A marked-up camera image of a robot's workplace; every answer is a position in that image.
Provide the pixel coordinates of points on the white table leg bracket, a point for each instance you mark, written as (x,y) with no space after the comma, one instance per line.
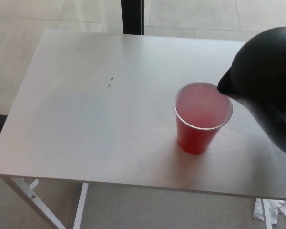
(29,184)

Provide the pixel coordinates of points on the white straight table leg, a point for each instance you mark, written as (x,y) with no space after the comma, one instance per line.
(81,207)
(267,214)

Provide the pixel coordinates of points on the black electric kettle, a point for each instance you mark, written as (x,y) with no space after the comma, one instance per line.
(264,78)

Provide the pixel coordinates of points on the white slanted table leg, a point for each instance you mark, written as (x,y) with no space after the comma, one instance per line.
(37,205)

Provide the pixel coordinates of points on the red plastic cup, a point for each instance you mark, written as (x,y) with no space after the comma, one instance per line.
(195,139)

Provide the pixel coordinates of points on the black vertical window post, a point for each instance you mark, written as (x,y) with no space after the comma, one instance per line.
(132,16)

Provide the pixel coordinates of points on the white paper strip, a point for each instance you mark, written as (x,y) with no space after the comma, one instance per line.
(258,210)

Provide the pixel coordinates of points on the crumpled white paper scrap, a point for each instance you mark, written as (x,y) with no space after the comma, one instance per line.
(279,211)

